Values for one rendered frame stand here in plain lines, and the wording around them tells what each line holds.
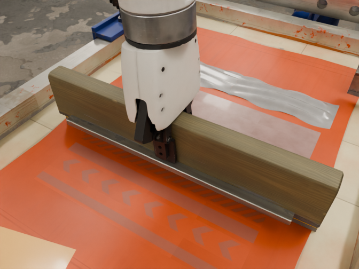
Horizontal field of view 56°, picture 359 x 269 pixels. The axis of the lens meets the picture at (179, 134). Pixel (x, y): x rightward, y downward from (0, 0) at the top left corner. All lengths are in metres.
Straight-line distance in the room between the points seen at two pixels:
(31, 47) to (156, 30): 2.61
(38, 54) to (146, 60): 2.49
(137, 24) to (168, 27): 0.03
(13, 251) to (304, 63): 0.60
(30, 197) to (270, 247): 0.31
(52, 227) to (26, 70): 2.24
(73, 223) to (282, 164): 0.26
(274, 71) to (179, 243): 0.41
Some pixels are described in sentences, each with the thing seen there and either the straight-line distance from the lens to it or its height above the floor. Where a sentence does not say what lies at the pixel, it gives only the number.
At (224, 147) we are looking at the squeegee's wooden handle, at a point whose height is 1.05.
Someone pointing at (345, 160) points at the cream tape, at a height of 0.95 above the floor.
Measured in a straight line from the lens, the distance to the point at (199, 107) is 0.59.
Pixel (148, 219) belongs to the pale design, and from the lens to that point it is 0.44.
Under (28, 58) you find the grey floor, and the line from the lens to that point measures 2.79.
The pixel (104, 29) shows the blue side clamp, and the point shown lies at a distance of 0.74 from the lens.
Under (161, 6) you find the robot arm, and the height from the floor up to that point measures 1.20.
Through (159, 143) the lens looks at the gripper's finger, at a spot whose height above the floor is 1.02.
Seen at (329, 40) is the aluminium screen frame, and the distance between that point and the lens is 0.81.
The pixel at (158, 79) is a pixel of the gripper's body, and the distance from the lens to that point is 0.34.
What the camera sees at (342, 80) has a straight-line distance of 0.72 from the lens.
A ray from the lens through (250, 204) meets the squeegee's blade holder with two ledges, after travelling 0.42.
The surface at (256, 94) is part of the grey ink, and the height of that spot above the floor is 0.96.
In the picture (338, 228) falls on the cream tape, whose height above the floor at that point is 0.95.
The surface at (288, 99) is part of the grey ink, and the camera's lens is 0.62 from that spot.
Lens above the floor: 1.33
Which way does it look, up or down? 44 degrees down
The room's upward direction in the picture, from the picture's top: straight up
